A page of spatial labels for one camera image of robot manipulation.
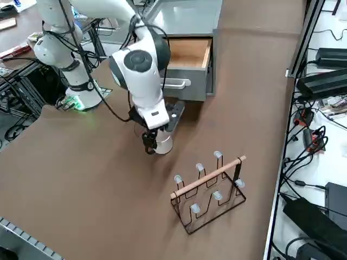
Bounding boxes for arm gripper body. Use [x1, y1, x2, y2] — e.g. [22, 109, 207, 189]
[162, 100, 186, 134]

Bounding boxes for white cup with black handle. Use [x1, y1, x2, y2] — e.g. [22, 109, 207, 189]
[155, 129, 174, 155]

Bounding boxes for gray drawer cabinet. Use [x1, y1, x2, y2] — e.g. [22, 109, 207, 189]
[140, 0, 223, 97]

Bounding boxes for red black electronic module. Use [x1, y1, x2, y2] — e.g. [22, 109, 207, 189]
[303, 126, 329, 154]
[294, 107, 315, 127]

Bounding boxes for ribbed power supply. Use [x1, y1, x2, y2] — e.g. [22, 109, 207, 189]
[296, 69, 347, 100]

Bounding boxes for red flat box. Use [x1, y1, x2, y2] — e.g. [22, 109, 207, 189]
[0, 44, 32, 60]

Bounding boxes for small circuit boards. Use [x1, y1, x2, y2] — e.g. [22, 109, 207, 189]
[319, 95, 347, 118]

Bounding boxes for black power brick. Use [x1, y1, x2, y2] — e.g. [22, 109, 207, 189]
[316, 47, 347, 69]

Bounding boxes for brown side desk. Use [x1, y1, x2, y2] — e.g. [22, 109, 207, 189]
[0, 8, 41, 64]

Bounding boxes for long black power adapter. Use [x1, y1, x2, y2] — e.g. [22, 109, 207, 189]
[283, 197, 347, 246]

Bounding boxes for black box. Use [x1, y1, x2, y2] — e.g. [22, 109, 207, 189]
[324, 181, 347, 217]

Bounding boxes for wooden board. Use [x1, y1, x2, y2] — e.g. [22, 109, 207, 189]
[0, 17, 17, 31]

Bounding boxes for small black power adapter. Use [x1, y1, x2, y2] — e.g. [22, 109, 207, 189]
[296, 242, 327, 260]

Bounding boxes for black wire cup rack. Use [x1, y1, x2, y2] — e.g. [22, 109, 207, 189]
[170, 150, 247, 235]

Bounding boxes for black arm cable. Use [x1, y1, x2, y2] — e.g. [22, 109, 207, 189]
[42, 0, 170, 122]

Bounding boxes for gray metal frame leg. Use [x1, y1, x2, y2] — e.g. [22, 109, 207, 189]
[81, 18, 109, 63]

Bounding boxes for black aluminium frame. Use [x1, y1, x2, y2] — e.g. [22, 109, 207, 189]
[0, 58, 68, 121]

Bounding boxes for black cable with ferrite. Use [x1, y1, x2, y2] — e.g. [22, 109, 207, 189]
[280, 173, 327, 190]

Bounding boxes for aluminium profile post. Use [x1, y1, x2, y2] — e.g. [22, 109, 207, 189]
[286, 0, 326, 79]

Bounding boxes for gray ribbed rail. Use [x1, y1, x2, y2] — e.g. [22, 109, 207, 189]
[0, 216, 66, 260]

